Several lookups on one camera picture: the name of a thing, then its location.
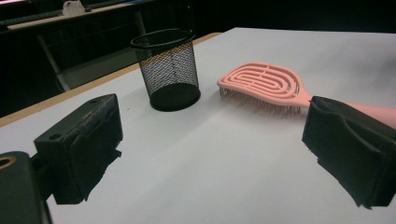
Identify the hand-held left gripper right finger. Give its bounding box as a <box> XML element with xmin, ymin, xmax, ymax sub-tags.
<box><xmin>302</xmin><ymin>95</ymin><xmax>396</xmax><ymax>209</ymax></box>

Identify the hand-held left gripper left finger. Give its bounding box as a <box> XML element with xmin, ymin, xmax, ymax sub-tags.
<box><xmin>33</xmin><ymin>92</ymin><xmax>124</xmax><ymax>205</ymax></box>

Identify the pink hairbrush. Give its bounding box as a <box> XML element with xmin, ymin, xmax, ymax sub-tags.
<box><xmin>217</xmin><ymin>62</ymin><xmax>396</xmax><ymax>130</ymax></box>

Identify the black mesh pen holder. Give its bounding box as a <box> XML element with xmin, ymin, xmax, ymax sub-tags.
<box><xmin>130</xmin><ymin>27</ymin><xmax>202</xmax><ymax>112</ymax></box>

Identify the white table board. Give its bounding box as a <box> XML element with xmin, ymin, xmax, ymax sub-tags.
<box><xmin>0</xmin><ymin>27</ymin><xmax>396</xmax><ymax>224</ymax></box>

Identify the small white object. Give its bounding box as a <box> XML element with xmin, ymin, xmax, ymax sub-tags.
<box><xmin>62</xmin><ymin>0</ymin><xmax>86</xmax><ymax>17</ymax></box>

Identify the white metal frame table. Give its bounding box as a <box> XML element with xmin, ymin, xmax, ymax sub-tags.
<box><xmin>0</xmin><ymin>0</ymin><xmax>148</xmax><ymax>92</ymax></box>

